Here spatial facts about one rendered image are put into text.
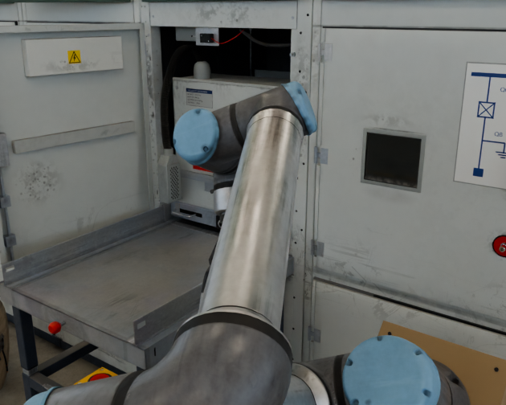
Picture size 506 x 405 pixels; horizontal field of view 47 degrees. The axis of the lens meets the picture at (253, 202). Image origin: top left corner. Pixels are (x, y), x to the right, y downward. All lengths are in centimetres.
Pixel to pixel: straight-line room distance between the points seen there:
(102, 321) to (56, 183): 62
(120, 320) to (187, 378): 110
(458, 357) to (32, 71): 143
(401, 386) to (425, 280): 75
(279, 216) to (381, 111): 99
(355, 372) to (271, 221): 43
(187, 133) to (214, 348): 53
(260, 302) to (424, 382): 49
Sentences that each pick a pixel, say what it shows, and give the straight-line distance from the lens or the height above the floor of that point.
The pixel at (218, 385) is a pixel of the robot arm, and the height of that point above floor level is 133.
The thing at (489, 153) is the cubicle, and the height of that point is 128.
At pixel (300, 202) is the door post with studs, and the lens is 185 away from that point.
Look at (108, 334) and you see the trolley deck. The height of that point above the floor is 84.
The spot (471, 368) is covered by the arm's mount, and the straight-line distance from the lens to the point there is 128.
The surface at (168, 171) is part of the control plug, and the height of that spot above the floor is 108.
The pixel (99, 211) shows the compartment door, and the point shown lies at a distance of 217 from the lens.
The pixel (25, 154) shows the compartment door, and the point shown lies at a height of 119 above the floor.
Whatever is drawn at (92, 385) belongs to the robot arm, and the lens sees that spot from 57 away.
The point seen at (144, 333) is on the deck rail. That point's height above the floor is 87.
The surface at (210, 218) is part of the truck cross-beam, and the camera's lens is 214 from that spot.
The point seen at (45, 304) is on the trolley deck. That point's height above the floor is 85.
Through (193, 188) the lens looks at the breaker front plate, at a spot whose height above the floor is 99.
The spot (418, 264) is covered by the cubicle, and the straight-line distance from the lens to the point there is 171.
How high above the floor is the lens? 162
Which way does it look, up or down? 18 degrees down
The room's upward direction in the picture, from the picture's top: straight up
